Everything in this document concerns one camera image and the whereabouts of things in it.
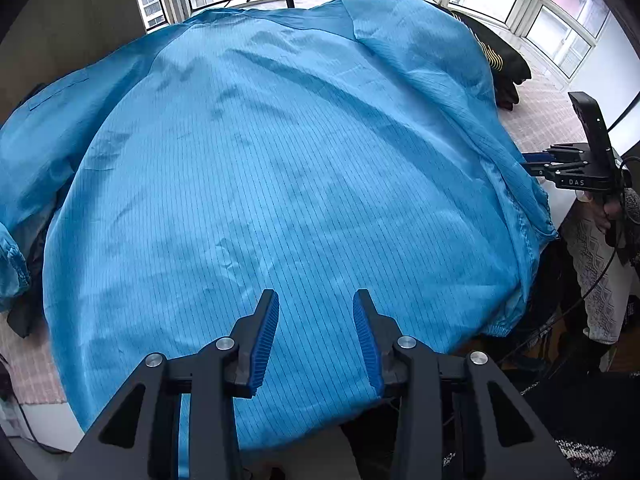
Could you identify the white patterned knit cloth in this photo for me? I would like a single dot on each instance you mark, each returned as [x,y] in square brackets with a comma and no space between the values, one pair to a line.
[597,280]

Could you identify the person's right hand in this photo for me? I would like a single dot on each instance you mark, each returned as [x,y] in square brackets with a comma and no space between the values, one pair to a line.
[605,215]

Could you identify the dark speckled clothing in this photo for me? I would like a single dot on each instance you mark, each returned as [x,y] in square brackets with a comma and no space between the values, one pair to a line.
[590,425]

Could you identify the blue striped jacket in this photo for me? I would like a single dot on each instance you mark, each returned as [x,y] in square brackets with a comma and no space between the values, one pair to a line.
[275,160]

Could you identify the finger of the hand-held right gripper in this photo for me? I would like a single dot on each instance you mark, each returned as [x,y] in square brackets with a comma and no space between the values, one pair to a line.
[542,169]
[537,156]

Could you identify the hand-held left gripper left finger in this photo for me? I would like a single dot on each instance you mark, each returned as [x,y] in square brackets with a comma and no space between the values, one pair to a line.
[265,345]

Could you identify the person's right forearm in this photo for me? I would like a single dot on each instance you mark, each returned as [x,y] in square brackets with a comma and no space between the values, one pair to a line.
[634,245]

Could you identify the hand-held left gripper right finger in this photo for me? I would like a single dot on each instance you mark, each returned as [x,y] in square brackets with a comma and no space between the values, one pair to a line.
[367,345]

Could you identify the black garment with yellow print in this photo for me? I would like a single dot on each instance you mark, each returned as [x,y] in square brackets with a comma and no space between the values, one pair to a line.
[500,55]

